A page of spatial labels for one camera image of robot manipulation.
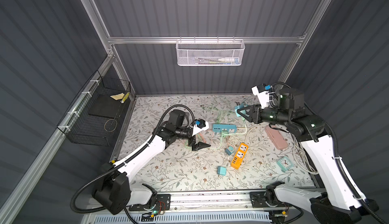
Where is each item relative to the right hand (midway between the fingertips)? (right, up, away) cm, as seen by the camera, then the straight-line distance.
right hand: (244, 110), depth 62 cm
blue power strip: (+2, -12, +35) cm, 37 cm away
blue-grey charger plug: (0, -24, +27) cm, 36 cm away
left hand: (-13, -13, +11) cm, 22 cm away
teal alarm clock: (+29, -30, +21) cm, 47 cm away
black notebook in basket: (-69, +3, +17) cm, 71 cm away
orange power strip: (+7, -24, +27) cm, 37 cm away
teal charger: (-6, -33, +20) cm, 39 cm away
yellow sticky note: (-63, +7, +19) cm, 66 cm away
